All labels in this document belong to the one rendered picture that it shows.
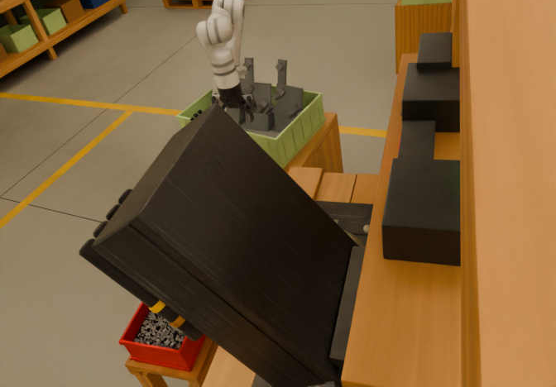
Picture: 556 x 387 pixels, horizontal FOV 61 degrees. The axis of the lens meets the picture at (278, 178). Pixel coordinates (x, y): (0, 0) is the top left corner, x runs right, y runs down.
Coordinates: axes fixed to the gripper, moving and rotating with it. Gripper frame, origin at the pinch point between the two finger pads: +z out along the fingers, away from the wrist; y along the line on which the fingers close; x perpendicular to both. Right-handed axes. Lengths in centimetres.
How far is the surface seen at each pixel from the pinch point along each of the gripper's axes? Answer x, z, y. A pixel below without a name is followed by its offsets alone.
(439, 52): -23, -33, 63
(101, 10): 430, 106, -386
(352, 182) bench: 20, 42, 32
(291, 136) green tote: 47, 40, 0
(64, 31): 363, 106, -398
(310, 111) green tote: 65, 37, 5
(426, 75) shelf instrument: -30, -32, 61
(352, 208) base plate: 3, 40, 35
